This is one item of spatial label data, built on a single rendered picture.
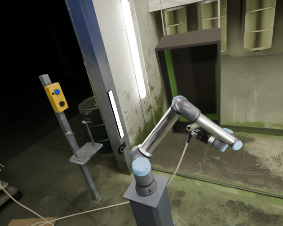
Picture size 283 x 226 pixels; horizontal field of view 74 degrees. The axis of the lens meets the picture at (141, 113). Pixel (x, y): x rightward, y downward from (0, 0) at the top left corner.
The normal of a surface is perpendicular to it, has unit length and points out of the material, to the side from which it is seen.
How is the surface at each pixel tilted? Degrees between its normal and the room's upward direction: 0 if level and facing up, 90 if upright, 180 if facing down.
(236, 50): 90
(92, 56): 90
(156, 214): 90
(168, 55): 102
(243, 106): 57
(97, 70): 90
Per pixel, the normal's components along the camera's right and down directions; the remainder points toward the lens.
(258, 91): -0.48, -0.07
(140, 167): -0.17, -0.84
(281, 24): -0.44, 0.48
